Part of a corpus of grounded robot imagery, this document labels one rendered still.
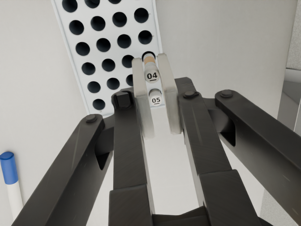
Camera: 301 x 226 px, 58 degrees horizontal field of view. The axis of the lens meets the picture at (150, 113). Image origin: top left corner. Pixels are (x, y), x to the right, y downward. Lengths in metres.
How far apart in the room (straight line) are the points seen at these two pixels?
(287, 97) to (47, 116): 0.90
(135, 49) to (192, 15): 0.07
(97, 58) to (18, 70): 0.10
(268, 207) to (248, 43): 1.49
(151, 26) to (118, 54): 0.04
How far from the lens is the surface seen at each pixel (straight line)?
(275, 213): 1.81
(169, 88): 0.15
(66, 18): 0.25
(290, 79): 1.29
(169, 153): 0.35
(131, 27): 0.25
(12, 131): 0.36
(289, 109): 1.08
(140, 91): 0.15
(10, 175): 0.38
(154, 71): 0.21
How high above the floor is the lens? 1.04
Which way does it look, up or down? 61 degrees down
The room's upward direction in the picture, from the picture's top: 172 degrees clockwise
